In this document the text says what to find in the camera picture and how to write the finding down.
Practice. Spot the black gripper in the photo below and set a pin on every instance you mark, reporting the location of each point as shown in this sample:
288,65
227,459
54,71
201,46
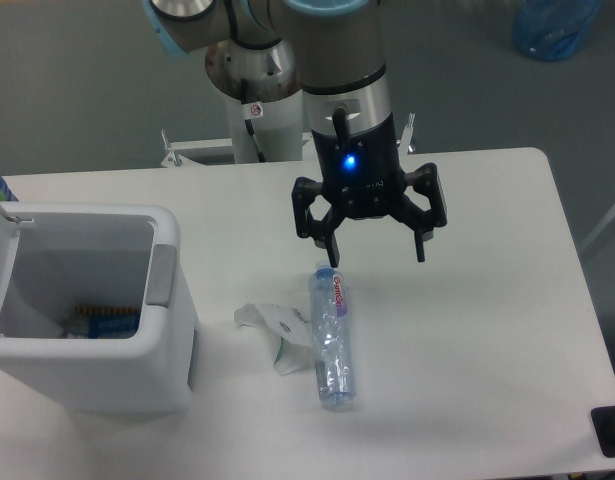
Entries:
359,170

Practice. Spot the clear crushed plastic bottle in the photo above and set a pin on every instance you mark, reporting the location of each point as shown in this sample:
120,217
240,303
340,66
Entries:
331,338

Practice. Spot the white paper carton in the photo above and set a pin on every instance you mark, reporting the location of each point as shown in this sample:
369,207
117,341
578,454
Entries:
288,331

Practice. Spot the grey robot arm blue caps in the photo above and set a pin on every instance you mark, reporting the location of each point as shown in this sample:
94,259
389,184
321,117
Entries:
330,52

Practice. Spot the white trash can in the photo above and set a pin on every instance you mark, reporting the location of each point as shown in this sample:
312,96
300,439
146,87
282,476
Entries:
55,257

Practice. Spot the blue plastic bag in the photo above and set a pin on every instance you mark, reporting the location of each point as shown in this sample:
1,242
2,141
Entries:
552,31

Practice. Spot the blue box in bin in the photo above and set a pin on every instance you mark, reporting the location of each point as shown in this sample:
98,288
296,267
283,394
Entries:
101,322

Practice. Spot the black device at table edge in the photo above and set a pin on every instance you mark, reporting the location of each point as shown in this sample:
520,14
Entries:
603,419

